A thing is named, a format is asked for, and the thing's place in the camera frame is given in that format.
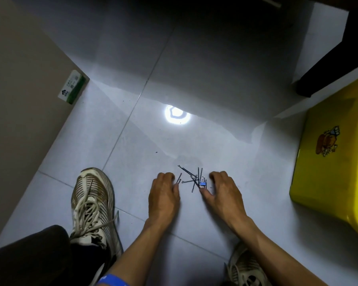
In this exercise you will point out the person's right hand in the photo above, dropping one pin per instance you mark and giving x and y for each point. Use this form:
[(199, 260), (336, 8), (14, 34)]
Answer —
[(226, 198)]

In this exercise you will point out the person's left hand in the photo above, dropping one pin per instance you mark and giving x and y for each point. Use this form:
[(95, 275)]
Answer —
[(162, 201)]

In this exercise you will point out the small blue binder clip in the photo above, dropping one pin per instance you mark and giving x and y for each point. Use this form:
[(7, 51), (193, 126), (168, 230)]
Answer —
[(203, 183)]

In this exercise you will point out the scatter of black hairpins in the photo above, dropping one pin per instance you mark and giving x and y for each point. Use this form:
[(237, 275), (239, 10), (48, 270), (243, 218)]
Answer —
[(194, 177)]

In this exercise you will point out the yellow plastic bin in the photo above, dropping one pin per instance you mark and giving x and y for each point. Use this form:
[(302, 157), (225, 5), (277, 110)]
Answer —
[(325, 181)]

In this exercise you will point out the dark wooden bed frame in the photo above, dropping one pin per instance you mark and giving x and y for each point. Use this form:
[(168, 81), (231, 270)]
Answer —
[(337, 65)]

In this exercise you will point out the person's left forearm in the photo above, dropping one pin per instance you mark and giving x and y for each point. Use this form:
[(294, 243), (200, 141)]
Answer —
[(137, 256)]

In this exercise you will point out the person's right forearm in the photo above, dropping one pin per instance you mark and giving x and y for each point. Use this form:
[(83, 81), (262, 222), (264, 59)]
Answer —
[(274, 259)]

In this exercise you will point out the person's left shoe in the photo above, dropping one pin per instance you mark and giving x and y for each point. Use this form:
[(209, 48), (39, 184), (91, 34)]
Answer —
[(92, 202)]

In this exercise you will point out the person's shoe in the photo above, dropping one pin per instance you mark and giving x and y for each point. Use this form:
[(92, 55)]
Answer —
[(92, 202), (246, 268)]

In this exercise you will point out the person's right shoe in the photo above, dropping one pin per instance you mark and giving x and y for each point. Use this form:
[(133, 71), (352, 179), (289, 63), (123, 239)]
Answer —
[(246, 268)]

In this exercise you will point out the person's dark trousers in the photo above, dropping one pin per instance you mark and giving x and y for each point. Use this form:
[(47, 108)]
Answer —
[(32, 259)]

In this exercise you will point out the blue wristband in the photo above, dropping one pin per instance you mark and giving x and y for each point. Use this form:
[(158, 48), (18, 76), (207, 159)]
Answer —
[(112, 280)]

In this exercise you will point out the green white small box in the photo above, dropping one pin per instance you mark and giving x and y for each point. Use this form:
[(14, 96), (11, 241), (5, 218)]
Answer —
[(71, 87)]

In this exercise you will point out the brown cardboard panel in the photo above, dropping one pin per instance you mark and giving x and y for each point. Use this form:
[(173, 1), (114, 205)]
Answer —
[(21, 131)]

